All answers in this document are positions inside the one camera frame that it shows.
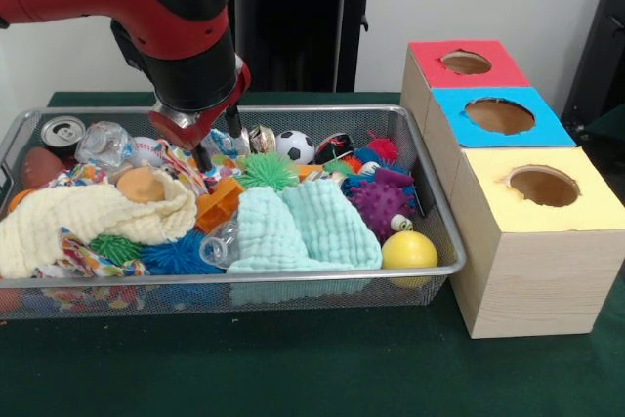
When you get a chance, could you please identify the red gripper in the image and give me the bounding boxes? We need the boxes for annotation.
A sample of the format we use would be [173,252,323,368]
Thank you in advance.
[148,58,252,171]

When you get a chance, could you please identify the shallow metal mesh bin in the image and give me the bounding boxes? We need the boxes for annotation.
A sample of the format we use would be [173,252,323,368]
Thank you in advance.
[0,104,468,323]

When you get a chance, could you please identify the wooden box with three holes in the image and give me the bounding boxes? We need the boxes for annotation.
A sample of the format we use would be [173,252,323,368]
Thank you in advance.
[399,39,625,340]

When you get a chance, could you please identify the orange plastic block toy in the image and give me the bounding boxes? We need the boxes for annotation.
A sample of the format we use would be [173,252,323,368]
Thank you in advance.
[194,176,244,235]

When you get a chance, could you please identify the black and white soccer ball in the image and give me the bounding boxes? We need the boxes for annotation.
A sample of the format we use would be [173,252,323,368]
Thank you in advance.
[274,130,316,165]

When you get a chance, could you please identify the tan foam ball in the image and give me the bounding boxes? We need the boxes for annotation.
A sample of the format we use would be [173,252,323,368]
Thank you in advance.
[116,166,170,204]

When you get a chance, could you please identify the mint green cloth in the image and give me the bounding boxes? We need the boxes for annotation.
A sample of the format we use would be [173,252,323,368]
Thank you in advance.
[227,177,384,275]

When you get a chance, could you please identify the silver topped drink can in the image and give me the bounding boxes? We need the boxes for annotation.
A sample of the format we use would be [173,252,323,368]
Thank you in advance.
[39,115,87,160]

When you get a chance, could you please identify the cream yellow cloth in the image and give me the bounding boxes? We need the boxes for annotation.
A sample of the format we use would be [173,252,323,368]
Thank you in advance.
[0,165,199,280]

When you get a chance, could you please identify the purple spiky ball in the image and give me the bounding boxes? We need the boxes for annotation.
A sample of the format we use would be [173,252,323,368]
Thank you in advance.
[347,178,416,241]

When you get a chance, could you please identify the yellow smooth ball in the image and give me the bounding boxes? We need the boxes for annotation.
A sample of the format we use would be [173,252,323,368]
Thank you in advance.
[381,230,439,290]

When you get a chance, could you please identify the dark green table cloth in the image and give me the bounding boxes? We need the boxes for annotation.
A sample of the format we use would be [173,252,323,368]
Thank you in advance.
[0,90,625,417]

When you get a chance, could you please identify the black chair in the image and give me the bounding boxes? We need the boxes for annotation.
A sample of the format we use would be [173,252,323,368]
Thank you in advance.
[561,0,625,135]

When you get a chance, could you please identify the green stringy koosh ball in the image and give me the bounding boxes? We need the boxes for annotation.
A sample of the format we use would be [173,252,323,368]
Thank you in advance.
[236,151,300,192]

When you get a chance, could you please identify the blue stringy koosh ball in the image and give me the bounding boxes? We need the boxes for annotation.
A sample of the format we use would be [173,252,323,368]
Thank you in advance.
[139,229,216,275]

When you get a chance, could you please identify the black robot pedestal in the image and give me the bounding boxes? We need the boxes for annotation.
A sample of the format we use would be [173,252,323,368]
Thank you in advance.
[219,0,395,94]

